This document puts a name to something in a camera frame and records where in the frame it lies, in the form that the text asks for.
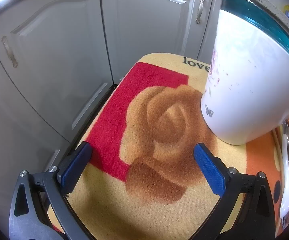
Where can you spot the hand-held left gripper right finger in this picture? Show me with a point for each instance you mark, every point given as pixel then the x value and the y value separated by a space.
pixel 209 167

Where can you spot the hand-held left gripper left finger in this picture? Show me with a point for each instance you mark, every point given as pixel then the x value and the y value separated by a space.
pixel 74 170

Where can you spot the white cup with teal rim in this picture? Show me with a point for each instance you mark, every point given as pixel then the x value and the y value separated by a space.
pixel 247 80

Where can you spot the rose printed orange mat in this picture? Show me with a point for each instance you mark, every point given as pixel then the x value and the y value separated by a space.
pixel 159 135

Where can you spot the white cabinet door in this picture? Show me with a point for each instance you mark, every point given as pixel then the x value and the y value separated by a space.
pixel 14 120
pixel 209 37
pixel 147 30
pixel 54 62

